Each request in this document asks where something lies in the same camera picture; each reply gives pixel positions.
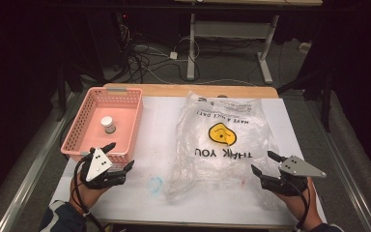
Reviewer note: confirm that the small jar with white lid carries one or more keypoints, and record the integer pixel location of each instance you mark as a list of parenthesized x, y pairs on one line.
[(108, 125)]

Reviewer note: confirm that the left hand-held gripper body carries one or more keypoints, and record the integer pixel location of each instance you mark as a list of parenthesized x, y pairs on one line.
[(98, 164)]

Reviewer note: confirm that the small white box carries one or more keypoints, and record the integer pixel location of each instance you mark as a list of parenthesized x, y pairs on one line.
[(305, 47)]

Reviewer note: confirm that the white metal desk frame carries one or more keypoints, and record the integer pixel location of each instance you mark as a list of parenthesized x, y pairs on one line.
[(228, 29)]

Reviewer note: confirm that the person's right hand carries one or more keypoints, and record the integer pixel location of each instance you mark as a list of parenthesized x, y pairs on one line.
[(302, 206)]

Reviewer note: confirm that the black stand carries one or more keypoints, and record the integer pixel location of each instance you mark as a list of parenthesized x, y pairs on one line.
[(62, 93), (325, 96)]

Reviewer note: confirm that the white power adapter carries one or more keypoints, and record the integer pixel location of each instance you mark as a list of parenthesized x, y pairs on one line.
[(173, 55)]

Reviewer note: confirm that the white table cover sheet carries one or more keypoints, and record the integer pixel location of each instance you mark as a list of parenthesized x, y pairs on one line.
[(157, 135)]

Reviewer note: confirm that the person's left hand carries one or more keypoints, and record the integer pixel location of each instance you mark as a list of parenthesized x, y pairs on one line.
[(83, 196)]

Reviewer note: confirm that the metal rail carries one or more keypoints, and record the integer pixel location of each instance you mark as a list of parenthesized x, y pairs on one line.
[(32, 170), (348, 180)]

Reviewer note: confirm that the clear plastic bag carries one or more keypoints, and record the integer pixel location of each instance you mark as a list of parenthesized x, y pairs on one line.
[(225, 161)]

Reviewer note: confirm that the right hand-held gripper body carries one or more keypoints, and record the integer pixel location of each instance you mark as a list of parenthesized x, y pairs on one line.
[(298, 167)]

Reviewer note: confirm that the pink plastic basket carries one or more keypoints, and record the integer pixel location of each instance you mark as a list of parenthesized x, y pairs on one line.
[(122, 122)]

